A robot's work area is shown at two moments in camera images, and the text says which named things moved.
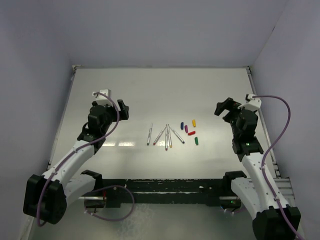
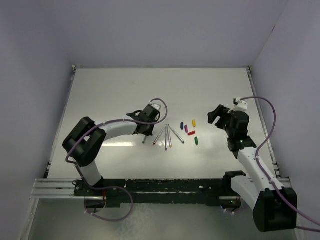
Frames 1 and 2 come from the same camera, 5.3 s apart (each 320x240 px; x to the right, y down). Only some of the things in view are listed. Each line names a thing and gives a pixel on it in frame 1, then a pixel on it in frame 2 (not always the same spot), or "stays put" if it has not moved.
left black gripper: x=123 y=110 to x=149 y=133
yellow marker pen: x=169 y=137 stays put
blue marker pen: x=180 y=139 stays put
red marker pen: x=159 y=135 stays put
